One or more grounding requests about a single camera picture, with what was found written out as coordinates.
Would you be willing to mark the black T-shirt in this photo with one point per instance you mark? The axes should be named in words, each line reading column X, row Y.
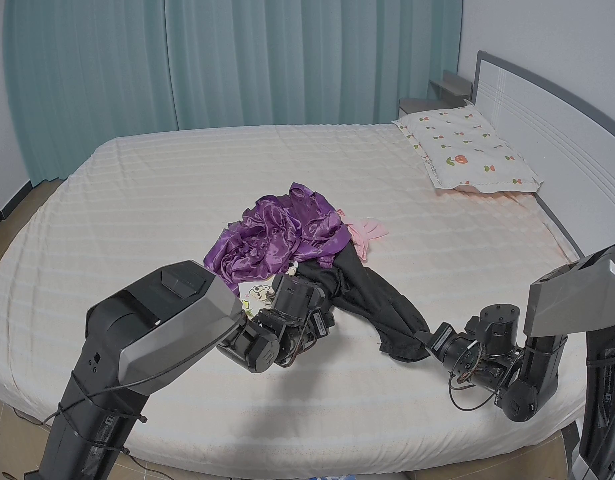
column 377, row 308

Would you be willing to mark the white printed garment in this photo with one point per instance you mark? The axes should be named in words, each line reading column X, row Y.
column 255, row 293

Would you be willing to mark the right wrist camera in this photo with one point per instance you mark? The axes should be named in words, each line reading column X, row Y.
column 473, row 329

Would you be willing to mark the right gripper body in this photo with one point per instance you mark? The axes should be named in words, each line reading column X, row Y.
column 452, row 348

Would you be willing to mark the purple satin garment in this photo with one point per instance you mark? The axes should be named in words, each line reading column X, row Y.
column 267, row 238

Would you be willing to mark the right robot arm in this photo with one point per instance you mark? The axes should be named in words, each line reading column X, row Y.
column 567, row 298

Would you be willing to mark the pink garment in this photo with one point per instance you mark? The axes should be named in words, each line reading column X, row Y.
column 367, row 230

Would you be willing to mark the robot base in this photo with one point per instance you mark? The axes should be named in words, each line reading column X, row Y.
column 332, row 477

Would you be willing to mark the white printed pillow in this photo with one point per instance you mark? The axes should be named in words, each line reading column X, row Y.
column 467, row 143

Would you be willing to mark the bed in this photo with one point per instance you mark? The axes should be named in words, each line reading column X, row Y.
column 237, row 178

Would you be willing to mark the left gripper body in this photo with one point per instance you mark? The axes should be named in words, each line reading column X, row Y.
column 320, row 325

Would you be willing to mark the grey bedside table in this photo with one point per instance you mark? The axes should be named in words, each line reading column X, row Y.
column 452, row 88

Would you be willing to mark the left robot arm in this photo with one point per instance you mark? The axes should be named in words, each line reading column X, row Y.
column 177, row 308

